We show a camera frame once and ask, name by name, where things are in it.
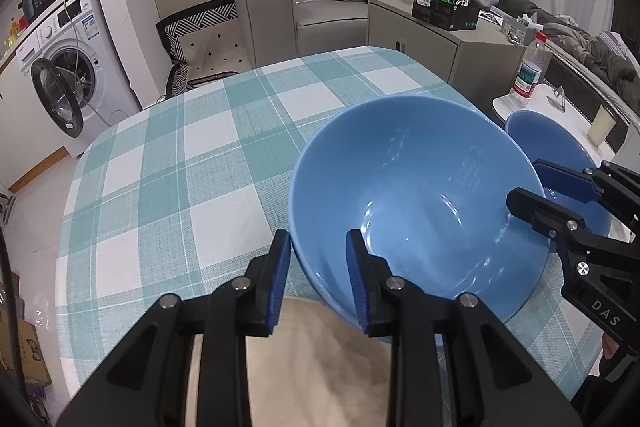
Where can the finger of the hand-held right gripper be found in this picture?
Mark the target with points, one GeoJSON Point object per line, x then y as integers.
{"type": "Point", "coordinates": [565, 179]}
{"type": "Point", "coordinates": [545, 212]}

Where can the yellow toy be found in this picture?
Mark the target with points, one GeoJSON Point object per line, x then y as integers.
{"type": "Point", "coordinates": [12, 29]}

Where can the patterned floor cushion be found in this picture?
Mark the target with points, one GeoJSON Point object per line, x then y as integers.
{"type": "Point", "coordinates": [162, 37]}

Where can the grey side cabinet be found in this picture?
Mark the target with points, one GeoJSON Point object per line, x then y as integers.
{"type": "Point", "coordinates": [425, 47]}

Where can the large blue bowl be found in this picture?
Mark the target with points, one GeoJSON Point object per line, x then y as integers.
{"type": "Point", "coordinates": [425, 167]}

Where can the tissue box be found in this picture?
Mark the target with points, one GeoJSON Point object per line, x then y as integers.
{"type": "Point", "coordinates": [520, 29]}

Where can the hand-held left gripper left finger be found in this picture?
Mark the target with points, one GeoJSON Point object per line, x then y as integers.
{"type": "Point", "coordinates": [279, 292]}

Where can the teal checkered tablecloth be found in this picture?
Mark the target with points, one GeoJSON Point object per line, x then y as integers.
{"type": "Point", "coordinates": [200, 157]}

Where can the brown cardboard box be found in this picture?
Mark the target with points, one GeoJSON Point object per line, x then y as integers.
{"type": "Point", "coordinates": [27, 347]}

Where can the beige diamond print cushion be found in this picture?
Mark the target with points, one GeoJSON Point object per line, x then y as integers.
{"type": "Point", "coordinates": [215, 49]}

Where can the black white striped pillow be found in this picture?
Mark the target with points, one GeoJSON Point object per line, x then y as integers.
{"type": "Point", "coordinates": [200, 18]}

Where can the white washing machine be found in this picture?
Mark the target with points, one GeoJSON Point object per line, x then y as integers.
{"type": "Point", "coordinates": [105, 72]}

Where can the round white side table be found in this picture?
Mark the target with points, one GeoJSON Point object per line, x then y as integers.
{"type": "Point", "coordinates": [575, 117]}

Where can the cream plate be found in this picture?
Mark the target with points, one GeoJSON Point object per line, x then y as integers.
{"type": "Point", "coordinates": [310, 367]}

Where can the black box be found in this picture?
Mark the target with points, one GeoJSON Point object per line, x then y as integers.
{"type": "Point", "coordinates": [445, 14]}

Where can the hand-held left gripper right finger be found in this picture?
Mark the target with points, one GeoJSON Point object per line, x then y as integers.
{"type": "Point", "coordinates": [356, 287]}

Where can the grey blanket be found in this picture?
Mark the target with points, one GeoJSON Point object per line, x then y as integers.
{"type": "Point", "coordinates": [580, 44]}

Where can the cream cup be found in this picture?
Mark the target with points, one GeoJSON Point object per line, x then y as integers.
{"type": "Point", "coordinates": [600, 127]}

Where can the clear water bottle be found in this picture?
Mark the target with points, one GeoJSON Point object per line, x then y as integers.
{"type": "Point", "coordinates": [527, 77]}

